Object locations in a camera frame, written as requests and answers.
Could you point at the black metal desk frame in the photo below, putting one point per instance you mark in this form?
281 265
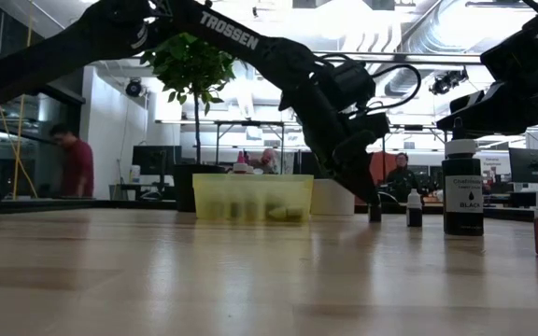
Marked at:
250 123
414 127

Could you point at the large black food colouring bottle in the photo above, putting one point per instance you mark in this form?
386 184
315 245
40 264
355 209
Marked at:
462 186

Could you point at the white plant pot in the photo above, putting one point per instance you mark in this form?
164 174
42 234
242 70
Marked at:
332 198

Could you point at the black ceiling spotlight cluster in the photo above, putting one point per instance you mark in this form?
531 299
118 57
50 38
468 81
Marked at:
446 81

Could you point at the leafy green tree plant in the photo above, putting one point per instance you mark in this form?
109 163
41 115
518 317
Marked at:
189 70

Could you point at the yellow translucent plastic bin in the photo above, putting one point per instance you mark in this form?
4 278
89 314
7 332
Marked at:
259 186

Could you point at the white wall sign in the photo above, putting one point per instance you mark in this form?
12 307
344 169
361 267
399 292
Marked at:
491 164

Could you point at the long ceiling light bar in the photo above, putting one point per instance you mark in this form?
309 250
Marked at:
437 58

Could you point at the person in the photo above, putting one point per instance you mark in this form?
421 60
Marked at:
75 163
400 177
264 161

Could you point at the red partition panel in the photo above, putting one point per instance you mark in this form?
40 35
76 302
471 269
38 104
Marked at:
386 161

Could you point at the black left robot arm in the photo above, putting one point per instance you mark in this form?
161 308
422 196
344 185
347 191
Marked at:
231 32

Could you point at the black computer monitor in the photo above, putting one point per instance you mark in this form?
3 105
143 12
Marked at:
157 160
528 164

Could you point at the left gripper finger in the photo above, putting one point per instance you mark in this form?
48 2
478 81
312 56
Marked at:
347 175
369 179

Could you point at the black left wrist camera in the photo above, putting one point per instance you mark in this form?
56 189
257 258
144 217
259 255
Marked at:
353 79

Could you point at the black plant pot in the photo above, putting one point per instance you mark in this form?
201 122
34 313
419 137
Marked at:
182 186

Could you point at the black aluminium table frame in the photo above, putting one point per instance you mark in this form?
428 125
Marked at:
115 204

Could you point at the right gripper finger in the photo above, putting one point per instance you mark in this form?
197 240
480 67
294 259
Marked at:
488 114

